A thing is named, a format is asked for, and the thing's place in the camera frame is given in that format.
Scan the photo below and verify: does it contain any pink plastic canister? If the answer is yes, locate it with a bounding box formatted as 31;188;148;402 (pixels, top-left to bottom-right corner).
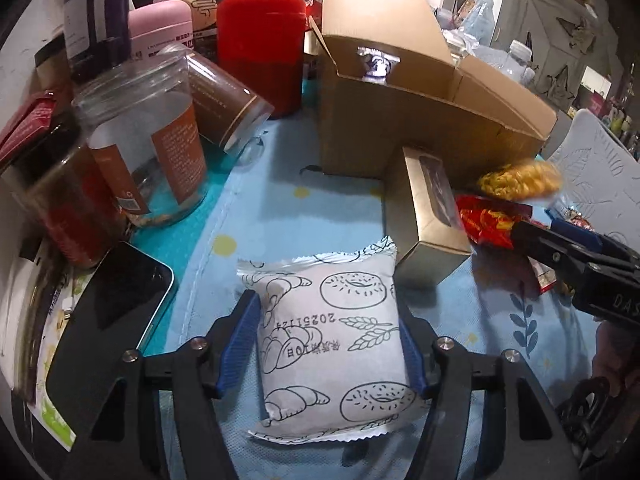
128;0;193;61

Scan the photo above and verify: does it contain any white bread-print snack packet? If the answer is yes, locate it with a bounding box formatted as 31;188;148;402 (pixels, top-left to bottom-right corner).
236;236;428;445

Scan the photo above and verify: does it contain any clear jar brown label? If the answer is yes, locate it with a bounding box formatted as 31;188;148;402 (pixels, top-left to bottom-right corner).
160;42;273;157

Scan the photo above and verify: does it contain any brown cardboard box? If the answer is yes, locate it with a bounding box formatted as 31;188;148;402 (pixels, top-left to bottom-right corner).
312;0;556;185

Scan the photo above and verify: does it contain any dark red jar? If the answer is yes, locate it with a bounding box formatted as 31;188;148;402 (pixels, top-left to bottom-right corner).
1;91;128;269

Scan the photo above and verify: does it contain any clear plastic bottle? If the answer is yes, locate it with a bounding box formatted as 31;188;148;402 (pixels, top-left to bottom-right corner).
500;40;535;86

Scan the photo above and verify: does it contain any red yellow snack packet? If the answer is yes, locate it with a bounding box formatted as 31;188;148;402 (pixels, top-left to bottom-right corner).
456;194;533;250

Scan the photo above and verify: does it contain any clear jar orange label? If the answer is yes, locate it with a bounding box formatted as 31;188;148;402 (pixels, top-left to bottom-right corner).
73;53;207;228

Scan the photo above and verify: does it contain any gold rectangular snack box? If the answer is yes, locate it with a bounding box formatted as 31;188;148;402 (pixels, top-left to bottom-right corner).
384;146;471;289

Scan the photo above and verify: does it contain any black smartphone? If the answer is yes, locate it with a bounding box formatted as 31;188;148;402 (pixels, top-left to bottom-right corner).
46;242;177;434

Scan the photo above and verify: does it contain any yellow snack bag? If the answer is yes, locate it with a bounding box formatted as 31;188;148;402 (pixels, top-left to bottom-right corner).
476;159;563;202

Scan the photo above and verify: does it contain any red plastic canister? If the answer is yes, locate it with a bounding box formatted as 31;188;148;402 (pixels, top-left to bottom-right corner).
217;0;306;117

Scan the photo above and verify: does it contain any white embossed chair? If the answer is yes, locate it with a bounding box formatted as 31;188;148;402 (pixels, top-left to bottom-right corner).
550;110;640;250

